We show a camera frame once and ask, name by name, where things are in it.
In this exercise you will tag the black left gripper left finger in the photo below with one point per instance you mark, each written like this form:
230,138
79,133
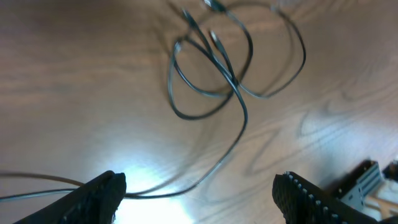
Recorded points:
95,202

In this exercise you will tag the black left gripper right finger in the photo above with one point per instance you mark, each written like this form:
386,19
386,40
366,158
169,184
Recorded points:
300,201

